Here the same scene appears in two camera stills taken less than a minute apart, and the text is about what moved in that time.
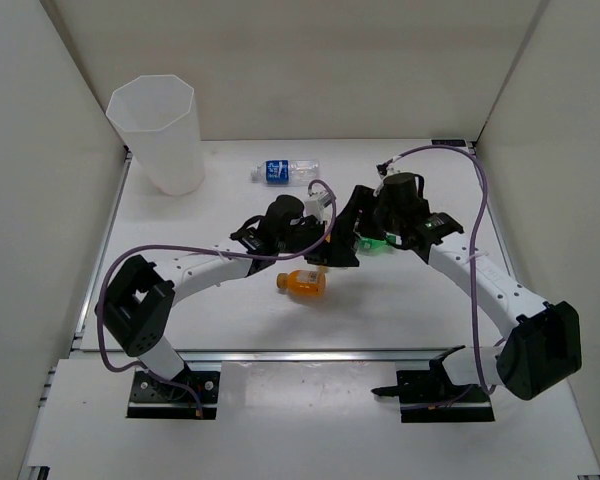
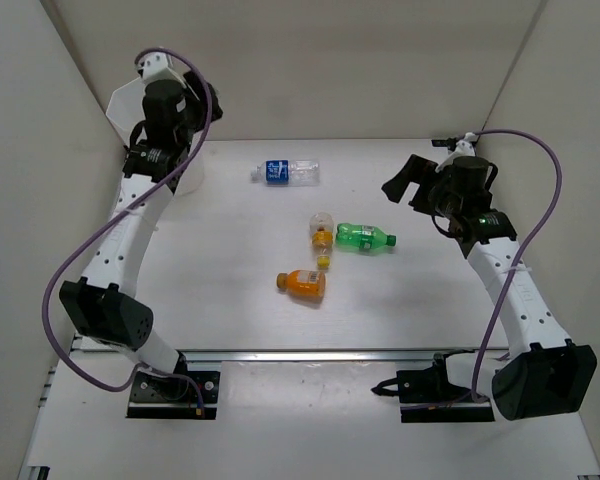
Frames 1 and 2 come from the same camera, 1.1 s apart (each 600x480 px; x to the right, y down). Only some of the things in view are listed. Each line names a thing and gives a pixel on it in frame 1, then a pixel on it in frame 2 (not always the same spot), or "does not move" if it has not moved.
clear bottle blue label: (287, 172) does not move
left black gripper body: (301, 238) to (185, 129)
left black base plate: (151, 398) does not move
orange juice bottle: (302, 282) does not move
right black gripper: (361, 200) to (421, 172)
